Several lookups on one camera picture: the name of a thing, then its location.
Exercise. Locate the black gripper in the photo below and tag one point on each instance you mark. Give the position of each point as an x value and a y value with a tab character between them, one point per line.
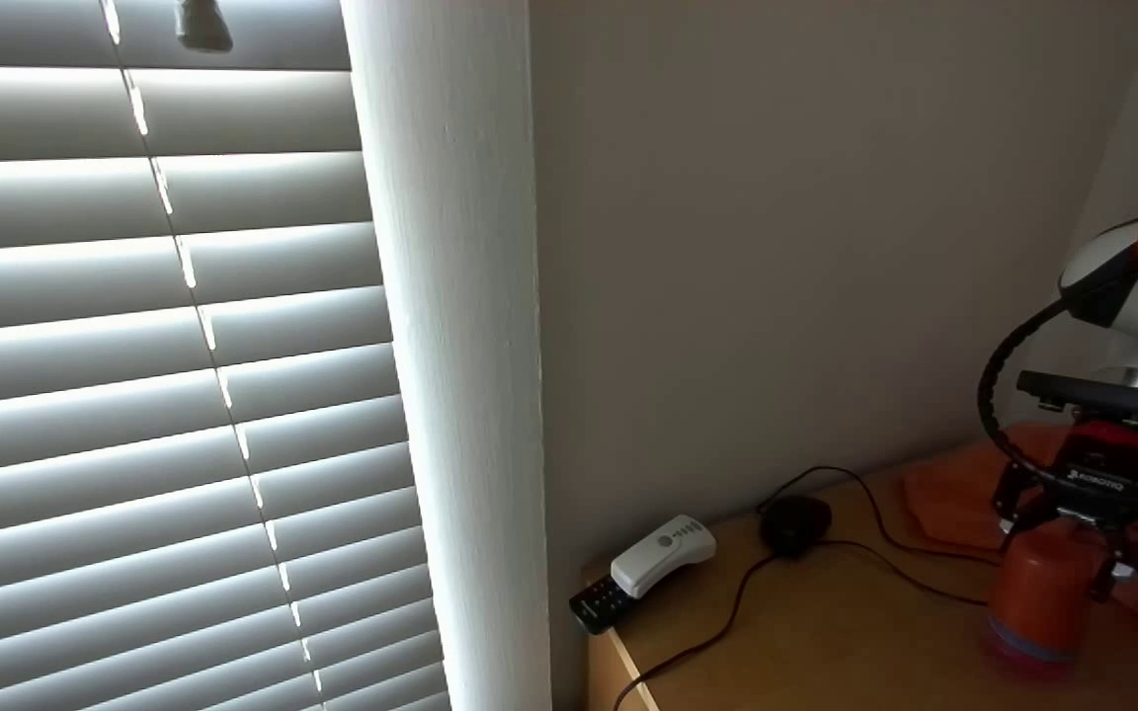
1116	476

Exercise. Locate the orange plastic cup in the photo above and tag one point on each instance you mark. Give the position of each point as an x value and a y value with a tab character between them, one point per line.
1048	579

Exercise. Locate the orange towel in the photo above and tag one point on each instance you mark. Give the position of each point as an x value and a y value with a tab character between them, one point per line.
960	497

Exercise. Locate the black computer mouse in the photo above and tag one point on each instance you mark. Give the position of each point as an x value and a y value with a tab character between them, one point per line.
798	523

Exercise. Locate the white handheld device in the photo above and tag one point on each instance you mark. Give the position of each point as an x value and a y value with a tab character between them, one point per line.
662	555

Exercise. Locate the black flat device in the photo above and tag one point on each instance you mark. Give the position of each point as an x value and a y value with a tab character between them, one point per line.
596	610

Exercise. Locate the white window blinds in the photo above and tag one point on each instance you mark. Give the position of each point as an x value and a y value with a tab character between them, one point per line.
136	396

